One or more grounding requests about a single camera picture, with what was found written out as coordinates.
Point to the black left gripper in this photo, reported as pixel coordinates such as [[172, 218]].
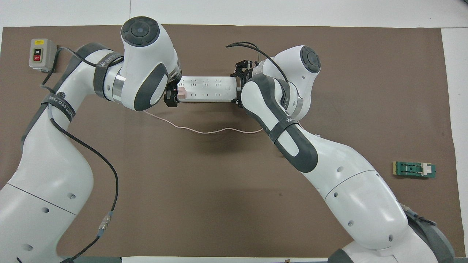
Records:
[[172, 86]]

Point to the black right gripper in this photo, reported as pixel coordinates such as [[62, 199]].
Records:
[[252, 68]]

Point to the pink charger adapter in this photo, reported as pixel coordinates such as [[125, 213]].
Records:
[[182, 94]]

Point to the white power strip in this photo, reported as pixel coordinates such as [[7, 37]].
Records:
[[208, 89]]

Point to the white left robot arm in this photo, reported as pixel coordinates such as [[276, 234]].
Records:
[[44, 175]]

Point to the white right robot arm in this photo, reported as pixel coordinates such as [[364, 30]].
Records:
[[358, 197]]

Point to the brown table mat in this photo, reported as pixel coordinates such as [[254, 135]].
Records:
[[219, 182]]

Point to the grey push-button switch box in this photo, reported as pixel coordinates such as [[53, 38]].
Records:
[[42, 54]]

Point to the green knife switch yellow base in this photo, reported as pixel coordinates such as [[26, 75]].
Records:
[[413, 170]]

